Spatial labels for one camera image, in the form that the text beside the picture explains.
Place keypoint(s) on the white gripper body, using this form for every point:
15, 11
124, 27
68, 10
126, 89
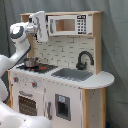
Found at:
37, 25

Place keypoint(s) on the white toy microwave door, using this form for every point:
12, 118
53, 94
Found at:
70, 25

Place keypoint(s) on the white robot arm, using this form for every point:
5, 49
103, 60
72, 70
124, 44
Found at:
8, 117

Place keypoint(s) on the wooden toy kitchen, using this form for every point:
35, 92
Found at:
63, 51

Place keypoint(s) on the silver toy pot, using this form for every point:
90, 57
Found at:
31, 62

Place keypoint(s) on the black toy stovetop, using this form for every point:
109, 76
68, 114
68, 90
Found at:
40, 68

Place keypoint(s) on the black toy faucet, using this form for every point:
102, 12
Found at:
82, 61

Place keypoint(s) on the red left stove knob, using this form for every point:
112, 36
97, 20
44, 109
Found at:
15, 79

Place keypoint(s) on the red stove knob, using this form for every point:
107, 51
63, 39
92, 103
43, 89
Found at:
34, 84
15, 79

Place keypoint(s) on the red right stove knob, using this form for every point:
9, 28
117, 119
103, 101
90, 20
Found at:
34, 84

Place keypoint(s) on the grey toy sink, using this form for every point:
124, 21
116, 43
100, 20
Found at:
72, 74

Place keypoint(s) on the toy oven door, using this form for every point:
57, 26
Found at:
27, 103

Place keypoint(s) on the white cabinet door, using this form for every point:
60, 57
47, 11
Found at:
64, 105

